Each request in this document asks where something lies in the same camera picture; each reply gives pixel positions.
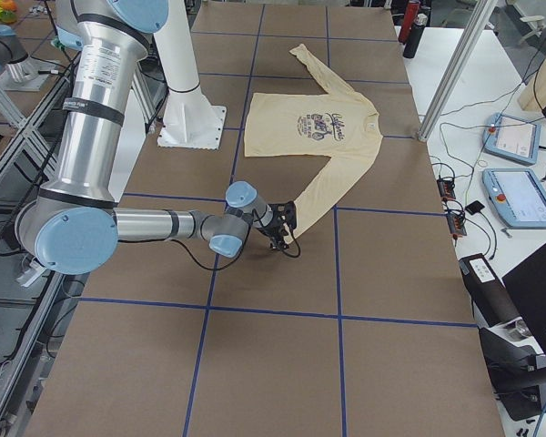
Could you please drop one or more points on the brown paper table cover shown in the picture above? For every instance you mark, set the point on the brown paper table cover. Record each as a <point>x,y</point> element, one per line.
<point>368,333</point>

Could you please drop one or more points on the blue teach pendant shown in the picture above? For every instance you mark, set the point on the blue teach pendant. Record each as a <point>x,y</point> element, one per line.
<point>512,138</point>
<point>518,197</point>

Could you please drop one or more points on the beige long-sleeve printed shirt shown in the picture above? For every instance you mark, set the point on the beige long-sleeve printed shirt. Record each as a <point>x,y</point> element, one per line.
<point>340,124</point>

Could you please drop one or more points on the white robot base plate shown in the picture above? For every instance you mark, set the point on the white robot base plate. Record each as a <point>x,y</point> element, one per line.
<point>186,127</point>

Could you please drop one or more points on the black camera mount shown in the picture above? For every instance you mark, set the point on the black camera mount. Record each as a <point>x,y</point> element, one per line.
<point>285,215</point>

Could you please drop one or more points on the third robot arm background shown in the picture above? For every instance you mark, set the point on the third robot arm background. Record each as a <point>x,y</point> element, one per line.
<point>12,51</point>

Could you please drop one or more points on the black bottle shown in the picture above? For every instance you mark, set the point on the black bottle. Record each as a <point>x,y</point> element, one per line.
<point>415,35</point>

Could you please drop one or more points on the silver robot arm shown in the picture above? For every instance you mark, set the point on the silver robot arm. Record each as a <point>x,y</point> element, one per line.
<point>74,225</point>

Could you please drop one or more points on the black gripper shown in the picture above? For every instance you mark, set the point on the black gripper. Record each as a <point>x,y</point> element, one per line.
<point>273,228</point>

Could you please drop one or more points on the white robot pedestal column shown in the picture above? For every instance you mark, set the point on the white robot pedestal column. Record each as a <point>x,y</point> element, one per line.
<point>175,49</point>

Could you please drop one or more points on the red bottle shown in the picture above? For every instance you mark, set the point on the red bottle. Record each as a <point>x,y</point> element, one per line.
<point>411,11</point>

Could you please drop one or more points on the aluminium frame post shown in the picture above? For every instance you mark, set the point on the aluminium frame post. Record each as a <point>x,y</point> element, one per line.
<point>468,40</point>

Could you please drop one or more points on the black monitor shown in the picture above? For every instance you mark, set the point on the black monitor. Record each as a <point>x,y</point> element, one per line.
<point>526,286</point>

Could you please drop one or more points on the upper blue teach pendant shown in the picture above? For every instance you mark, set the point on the upper blue teach pendant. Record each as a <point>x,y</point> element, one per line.
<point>512,138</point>

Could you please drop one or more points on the lower blue teach pendant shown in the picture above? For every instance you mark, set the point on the lower blue teach pendant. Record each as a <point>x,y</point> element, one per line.
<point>518,197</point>

